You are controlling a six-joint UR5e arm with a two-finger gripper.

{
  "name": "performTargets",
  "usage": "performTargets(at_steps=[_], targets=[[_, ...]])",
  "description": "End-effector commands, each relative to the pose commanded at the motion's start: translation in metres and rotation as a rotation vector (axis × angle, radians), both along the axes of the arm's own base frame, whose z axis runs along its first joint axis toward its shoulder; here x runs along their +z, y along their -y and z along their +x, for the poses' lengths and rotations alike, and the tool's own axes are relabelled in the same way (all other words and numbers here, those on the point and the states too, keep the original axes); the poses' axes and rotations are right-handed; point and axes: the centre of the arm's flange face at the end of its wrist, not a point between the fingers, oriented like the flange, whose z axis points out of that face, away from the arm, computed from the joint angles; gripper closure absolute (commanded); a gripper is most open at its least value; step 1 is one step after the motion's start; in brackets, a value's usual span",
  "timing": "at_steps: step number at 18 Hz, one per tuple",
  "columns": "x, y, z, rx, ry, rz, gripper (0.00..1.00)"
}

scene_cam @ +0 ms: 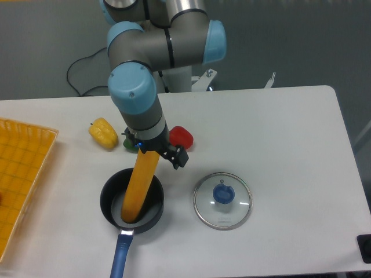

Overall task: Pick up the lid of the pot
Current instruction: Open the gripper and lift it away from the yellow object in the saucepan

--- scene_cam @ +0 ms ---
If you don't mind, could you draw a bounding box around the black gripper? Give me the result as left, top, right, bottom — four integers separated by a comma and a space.
121, 127, 189, 170

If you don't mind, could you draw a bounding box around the glass pot lid blue knob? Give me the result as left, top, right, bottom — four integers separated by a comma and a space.
192, 171, 253, 231

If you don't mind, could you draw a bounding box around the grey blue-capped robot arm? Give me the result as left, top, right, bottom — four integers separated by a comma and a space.
100, 1, 227, 169

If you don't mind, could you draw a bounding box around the long yellow squash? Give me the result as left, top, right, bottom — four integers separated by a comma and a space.
121, 150, 159, 224

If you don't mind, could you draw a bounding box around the green bell pepper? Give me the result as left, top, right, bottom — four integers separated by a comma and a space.
123, 138, 139, 153

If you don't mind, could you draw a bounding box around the red bell pepper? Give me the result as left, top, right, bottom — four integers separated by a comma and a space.
169, 126, 194, 150

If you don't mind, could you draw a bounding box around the yellow bell pepper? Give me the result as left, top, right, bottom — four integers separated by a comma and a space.
88, 118, 118, 150

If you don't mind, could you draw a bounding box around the orange plastic basket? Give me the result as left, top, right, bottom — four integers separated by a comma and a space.
1, 118, 59, 261

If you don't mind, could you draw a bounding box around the black box at table edge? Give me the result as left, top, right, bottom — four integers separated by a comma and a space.
357, 234, 371, 264

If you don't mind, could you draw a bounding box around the dark pot blue handle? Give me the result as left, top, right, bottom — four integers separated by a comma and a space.
100, 168, 164, 277

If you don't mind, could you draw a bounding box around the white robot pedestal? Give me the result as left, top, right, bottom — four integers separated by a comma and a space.
154, 66, 192, 93

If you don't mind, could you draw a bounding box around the white metal base frame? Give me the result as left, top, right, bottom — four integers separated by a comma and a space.
191, 68, 277, 92

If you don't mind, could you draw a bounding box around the black cable on floor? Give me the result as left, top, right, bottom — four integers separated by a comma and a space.
66, 46, 112, 97

